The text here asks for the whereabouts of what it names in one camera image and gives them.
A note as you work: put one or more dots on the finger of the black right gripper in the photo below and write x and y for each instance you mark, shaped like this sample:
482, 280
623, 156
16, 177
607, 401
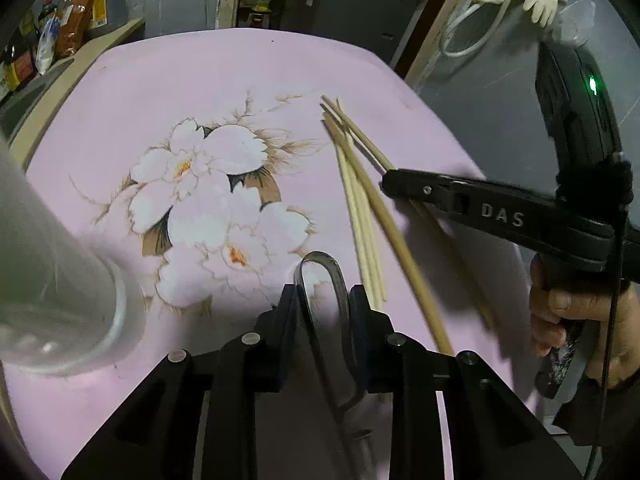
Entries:
531, 219

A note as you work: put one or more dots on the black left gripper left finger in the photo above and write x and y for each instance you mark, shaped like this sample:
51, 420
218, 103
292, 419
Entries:
194, 416

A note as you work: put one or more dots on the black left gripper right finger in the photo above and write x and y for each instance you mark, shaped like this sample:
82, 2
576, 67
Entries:
455, 400

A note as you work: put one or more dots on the tan wooden chopstick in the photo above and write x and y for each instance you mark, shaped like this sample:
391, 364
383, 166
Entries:
446, 244
396, 239

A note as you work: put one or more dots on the white plastic utensil holder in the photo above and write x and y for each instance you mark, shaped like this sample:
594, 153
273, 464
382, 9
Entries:
64, 309

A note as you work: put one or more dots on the metal spoon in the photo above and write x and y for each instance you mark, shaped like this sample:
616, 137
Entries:
324, 305

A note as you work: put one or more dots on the light bamboo chopstick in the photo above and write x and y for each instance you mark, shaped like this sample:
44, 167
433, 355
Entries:
361, 220
367, 249

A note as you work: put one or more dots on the pale chopstick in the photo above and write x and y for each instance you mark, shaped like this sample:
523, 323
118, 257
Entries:
350, 129

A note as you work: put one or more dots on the right hand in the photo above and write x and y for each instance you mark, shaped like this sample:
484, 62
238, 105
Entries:
554, 310

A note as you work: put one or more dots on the clear plastic bag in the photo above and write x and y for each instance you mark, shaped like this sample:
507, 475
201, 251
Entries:
574, 24

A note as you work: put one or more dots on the pink floral tablecloth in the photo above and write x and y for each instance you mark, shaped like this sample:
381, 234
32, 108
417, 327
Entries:
200, 164

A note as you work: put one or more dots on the dark grey cabinet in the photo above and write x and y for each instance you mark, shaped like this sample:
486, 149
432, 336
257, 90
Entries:
374, 25

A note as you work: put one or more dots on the white food packet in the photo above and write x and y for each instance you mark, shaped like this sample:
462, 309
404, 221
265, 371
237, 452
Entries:
46, 45

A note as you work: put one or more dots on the orange spice bag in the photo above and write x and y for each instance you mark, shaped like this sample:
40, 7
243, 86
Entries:
74, 22

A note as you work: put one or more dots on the dark soy sauce bottle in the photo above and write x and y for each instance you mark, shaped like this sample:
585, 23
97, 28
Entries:
18, 56

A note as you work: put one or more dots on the large oil jug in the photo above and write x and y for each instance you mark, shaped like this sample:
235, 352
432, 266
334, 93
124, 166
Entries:
106, 16

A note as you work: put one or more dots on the wooden door frame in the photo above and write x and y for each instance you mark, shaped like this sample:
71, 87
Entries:
420, 52

